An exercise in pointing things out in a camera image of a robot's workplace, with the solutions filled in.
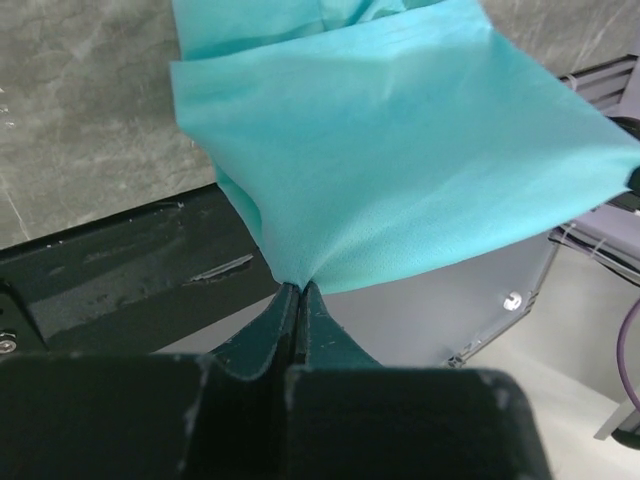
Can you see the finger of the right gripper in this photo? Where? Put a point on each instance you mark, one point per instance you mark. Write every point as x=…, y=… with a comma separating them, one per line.
x=631, y=127

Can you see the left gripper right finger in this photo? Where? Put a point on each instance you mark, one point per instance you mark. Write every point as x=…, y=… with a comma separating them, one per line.
x=348, y=417

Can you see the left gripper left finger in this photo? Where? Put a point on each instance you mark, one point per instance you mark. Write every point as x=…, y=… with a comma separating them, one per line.
x=216, y=415

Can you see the teal t shirt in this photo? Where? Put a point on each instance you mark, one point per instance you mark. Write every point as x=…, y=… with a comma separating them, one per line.
x=363, y=142

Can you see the black base crossbar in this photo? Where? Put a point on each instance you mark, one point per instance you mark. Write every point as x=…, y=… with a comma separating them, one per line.
x=136, y=281

